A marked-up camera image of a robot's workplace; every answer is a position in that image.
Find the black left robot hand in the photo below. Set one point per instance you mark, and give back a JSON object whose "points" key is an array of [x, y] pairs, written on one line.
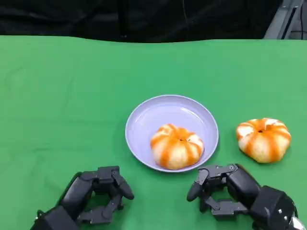
{"points": [[79, 194]]}

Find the black backdrop curtain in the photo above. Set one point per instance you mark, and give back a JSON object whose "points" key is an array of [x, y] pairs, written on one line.
{"points": [[120, 19]]}

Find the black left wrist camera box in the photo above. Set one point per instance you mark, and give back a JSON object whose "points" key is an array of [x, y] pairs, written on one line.
{"points": [[55, 220]]}

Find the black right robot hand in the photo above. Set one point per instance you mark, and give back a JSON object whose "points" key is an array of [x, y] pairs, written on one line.
{"points": [[239, 184]]}

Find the orange white toy bread roll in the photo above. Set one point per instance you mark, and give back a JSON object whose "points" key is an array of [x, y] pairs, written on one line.
{"points": [[262, 141], [176, 148]]}

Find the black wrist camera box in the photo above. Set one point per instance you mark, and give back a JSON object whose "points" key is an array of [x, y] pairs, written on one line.
{"points": [[55, 220], [273, 206]]}

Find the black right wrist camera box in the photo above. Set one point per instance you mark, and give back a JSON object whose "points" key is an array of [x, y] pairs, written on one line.
{"points": [[273, 206]]}

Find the lilac plate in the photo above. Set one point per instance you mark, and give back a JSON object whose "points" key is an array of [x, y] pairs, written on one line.
{"points": [[168, 112]]}

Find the grey metal frame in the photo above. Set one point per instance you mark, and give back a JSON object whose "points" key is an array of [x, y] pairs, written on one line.
{"points": [[285, 21]]}

